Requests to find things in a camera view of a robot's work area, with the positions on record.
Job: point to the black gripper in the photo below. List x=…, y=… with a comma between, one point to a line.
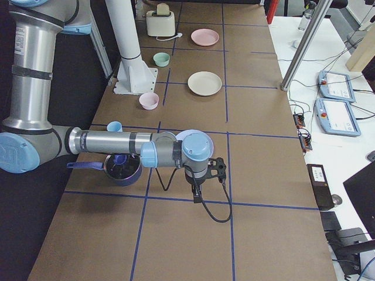
x=196, y=182

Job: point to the pink plate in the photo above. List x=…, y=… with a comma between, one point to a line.
x=205, y=37

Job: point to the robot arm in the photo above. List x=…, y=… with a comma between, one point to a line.
x=29, y=140

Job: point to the blue plate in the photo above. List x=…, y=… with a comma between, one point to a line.
x=196, y=144

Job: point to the dark blue saucepan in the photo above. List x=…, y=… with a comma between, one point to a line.
x=122, y=175

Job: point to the blue scoop in saucepan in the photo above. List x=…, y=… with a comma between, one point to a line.
x=120, y=159

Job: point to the pink bowl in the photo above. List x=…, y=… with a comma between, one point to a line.
x=149, y=100

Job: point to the small blue cup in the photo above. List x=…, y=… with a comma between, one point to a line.
x=114, y=126

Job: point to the cream plate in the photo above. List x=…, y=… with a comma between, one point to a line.
x=204, y=83

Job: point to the lower orange connector board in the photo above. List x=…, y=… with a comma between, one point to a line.
x=305, y=141

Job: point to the orange connector board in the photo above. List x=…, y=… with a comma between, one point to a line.
x=305, y=141
x=299, y=120

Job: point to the upper orange connector board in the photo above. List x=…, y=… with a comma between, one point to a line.
x=299, y=120

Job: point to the black box with label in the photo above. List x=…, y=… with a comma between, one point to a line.
x=320, y=187

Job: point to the white pole with base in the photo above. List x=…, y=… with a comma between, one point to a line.
x=134, y=76

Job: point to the green bowl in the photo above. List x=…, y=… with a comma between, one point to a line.
x=161, y=59

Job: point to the lower teach pendant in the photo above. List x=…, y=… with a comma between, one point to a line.
x=336, y=117

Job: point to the teach pendant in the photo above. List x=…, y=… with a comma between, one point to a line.
x=336, y=117
x=335, y=86

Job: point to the black monitor corner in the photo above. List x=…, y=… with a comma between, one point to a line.
x=360, y=190

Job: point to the cream toaster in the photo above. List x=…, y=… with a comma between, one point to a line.
x=160, y=25

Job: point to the upper teach pendant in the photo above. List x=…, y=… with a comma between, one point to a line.
x=335, y=86

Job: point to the bread slice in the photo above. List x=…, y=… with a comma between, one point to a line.
x=162, y=9

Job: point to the water bottle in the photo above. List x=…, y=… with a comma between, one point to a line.
x=307, y=14

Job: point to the wooden board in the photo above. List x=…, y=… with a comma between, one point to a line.
x=363, y=54

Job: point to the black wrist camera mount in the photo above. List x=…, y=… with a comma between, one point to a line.
x=216, y=169

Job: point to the black stand bracket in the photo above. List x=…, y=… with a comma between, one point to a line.
x=353, y=251

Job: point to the aluminium frame post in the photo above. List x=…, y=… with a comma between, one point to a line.
x=310, y=31

